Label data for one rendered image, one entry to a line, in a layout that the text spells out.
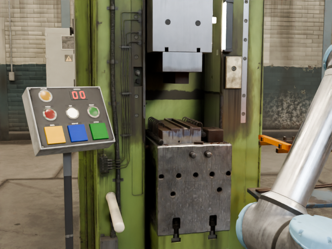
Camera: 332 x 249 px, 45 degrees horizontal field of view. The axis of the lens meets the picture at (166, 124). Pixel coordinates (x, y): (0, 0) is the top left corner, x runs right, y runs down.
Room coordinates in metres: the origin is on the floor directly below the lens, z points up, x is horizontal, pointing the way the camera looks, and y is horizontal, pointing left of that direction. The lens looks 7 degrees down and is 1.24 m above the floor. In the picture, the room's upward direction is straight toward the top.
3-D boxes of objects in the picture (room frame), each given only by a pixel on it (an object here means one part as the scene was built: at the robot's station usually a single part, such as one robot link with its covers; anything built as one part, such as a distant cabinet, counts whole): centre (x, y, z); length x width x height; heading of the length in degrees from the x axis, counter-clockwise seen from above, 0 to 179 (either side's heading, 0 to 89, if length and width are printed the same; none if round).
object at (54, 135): (1.62, 0.45, 1.01); 0.07 x 0.05 x 0.07; 127
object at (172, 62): (2.18, -0.03, 1.32); 0.42 x 0.20 x 0.10; 12
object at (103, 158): (2.02, 0.31, 0.80); 0.06 x 0.03 x 0.14; 102
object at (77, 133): (1.68, 0.37, 1.01); 0.07 x 0.05 x 0.07; 127
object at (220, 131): (2.08, -0.24, 0.95); 0.12 x 0.08 x 0.06; 12
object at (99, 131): (1.74, 0.29, 1.01); 0.07 x 0.05 x 0.07; 127
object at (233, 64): (2.17, -0.36, 1.27); 0.09 x 0.02 x 0.17; 102
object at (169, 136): (2.18, -0.03, 0.96); 0.42 x 0.20 x 0.09; 12
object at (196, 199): (2.21, -0.09, 0.69); 0.56 x 0.38 x 0.45; 12
